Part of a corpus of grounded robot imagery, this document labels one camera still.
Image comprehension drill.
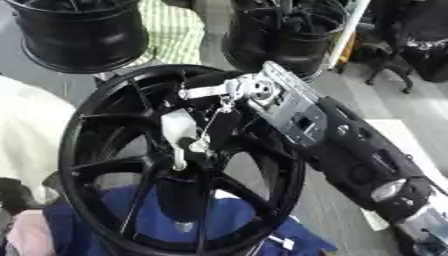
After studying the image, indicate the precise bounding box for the black office chair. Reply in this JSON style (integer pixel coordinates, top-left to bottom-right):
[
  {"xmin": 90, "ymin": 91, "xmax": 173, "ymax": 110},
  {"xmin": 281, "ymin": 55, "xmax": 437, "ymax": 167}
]
[{"xmin": 348, "ymin": 0, "xmax": 448, "ymax": 95}]

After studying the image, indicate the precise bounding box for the black spoked wheel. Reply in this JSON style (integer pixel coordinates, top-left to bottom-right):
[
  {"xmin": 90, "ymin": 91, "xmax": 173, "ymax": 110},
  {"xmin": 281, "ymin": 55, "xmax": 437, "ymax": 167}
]
[{"xmin": 56, "ymin": 63, "xmax": 310, "ymax": 256}]

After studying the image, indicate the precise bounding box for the black wheel rim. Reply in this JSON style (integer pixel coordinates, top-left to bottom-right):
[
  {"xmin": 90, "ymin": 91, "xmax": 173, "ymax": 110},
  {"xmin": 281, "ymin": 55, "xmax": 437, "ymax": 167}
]
[
  {"xmin": 222, "ymin": 0, "xmax": 350, "ymax": 80},
  {"xmin": 3, "ymin": 0, "xmax": 151, "ymax": 75}
]

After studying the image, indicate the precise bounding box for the small white pin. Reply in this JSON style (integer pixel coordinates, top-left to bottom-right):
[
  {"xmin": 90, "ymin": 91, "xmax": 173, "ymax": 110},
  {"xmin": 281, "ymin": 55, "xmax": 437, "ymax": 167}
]
[{"xmin": 266, "ymin": 234, "xmax": 298, "ymax": 252}]

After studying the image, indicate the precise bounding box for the person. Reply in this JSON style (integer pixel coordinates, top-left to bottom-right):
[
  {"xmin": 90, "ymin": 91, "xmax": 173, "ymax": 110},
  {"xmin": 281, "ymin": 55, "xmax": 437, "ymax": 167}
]
[
  {"xmin": 122, "ymin": 0, "xmax": 207, "ymax": 68},
  {"xmin": 0, "ymin": 74, "xmax": 79, "ymax": 205}
]

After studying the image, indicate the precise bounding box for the person's hand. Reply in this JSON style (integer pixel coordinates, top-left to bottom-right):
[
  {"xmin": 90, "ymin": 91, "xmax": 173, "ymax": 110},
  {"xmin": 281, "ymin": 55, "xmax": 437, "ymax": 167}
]
[{"xmin": 3, "ymin": 209, "xmax": 58, "ymax": 256}]

